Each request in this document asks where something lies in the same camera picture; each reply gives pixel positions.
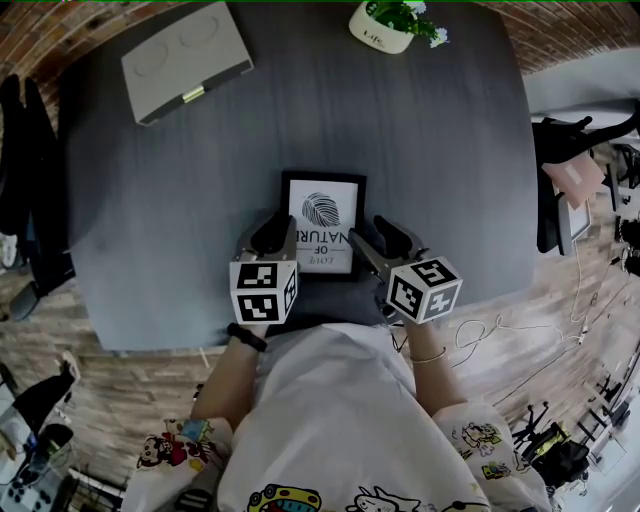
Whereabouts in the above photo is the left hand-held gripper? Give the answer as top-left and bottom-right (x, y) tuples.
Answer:
(228, 212), (301, 326)

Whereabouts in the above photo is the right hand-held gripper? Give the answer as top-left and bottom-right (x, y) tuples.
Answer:
(347, 214), (464, 325)

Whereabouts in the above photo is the black framed nature print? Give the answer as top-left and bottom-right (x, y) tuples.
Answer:
(277, 170), (369, 284)

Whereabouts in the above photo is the person's right forearm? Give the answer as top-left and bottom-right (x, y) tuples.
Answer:
(402, 319), (469, 416)

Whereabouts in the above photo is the person's left forearm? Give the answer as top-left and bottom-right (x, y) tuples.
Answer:
(189, 329), (269, 426)

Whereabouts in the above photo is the black wristband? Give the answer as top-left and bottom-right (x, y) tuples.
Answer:
(226, 322), (269, 354)

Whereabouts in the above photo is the black grey office chair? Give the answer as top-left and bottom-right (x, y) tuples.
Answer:
(529, 112), (640, 257)

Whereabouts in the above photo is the person's white cartoon shirt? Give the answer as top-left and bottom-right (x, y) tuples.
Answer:
(122, 322), (551, 512)

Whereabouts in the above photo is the grey box with gold clasp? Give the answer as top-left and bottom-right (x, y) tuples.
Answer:
(120, 2), (255, 127)

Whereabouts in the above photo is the pink cushion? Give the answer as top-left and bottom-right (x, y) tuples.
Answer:
(542, 152), (606, 210)

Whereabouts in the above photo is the white pot with flowers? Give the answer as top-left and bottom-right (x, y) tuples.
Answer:
(348, 0), (450, 55)

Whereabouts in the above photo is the black mesh office chair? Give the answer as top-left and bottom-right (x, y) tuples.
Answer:
(0, 74), (76, 321)

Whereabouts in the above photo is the black and yellow chair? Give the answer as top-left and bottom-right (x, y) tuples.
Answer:
(514, 403), (591, 484)

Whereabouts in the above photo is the thin gold bracelet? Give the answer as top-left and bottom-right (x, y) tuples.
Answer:
(411, 345), (448, 365)

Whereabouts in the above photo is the white cable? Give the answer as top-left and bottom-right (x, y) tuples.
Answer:
(452, 239), (601, 370)

